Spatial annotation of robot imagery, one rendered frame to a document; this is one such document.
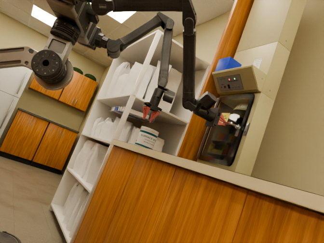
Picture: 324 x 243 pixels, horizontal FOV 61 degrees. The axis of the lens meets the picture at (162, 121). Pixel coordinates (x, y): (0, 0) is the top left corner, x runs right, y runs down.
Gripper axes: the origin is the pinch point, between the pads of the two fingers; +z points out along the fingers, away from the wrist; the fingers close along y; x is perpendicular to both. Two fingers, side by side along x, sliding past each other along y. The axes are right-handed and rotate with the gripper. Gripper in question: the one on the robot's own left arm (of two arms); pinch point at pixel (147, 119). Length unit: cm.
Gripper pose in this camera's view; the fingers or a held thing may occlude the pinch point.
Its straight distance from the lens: 163.9
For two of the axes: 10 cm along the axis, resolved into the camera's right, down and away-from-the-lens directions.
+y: 8.0, 4.0, 4.5
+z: -3.7, 9.2, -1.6
